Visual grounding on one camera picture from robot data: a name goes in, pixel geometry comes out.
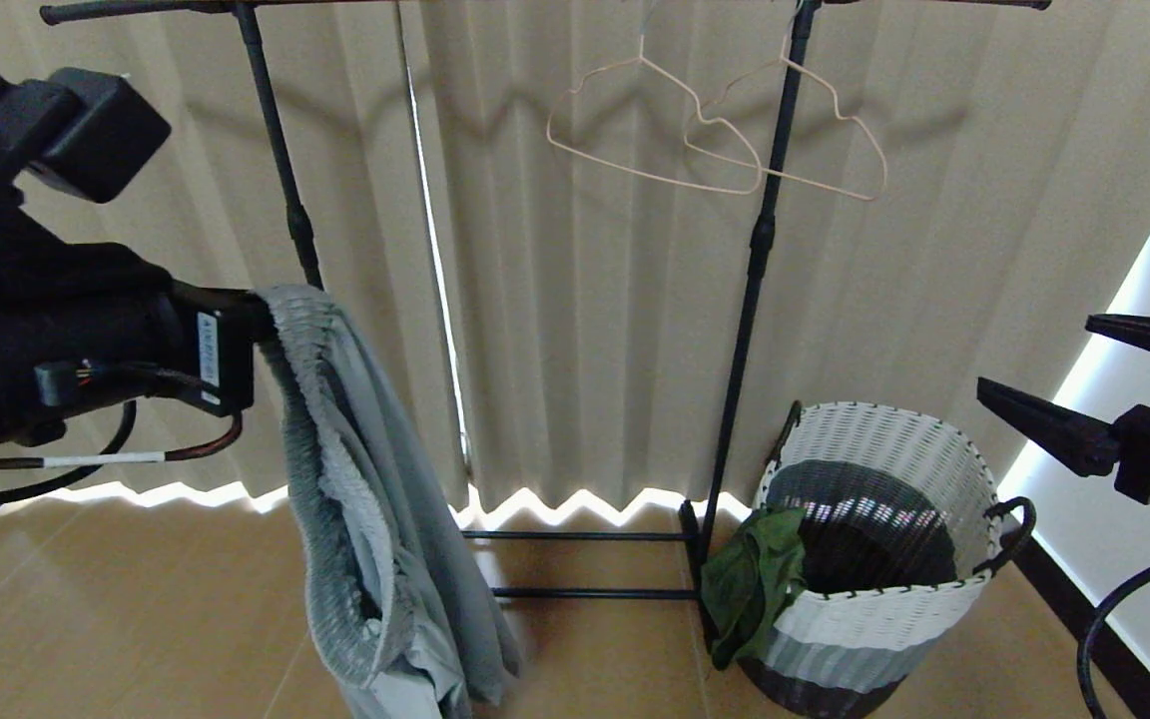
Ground white laundry basket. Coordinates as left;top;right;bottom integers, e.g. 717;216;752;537
738;401;1037;719

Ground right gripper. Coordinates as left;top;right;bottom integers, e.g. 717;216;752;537
976;313;1150;505

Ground pale grey shorts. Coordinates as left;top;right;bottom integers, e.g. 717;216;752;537
254;285;526;719

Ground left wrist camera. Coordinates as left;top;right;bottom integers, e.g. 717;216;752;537
0;55;174;286

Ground green garment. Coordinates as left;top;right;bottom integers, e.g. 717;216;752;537
700;506;809;670

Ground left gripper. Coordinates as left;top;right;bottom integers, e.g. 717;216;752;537
0;262;273;447

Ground pink clothes hanger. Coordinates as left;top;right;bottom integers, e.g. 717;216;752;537
682;0;887;203
545;10;764;196

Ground black clothes rack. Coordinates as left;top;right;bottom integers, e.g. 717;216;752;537
39;0;1051;605

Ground beige curtain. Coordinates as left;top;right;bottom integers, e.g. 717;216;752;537
0;0;1150;525

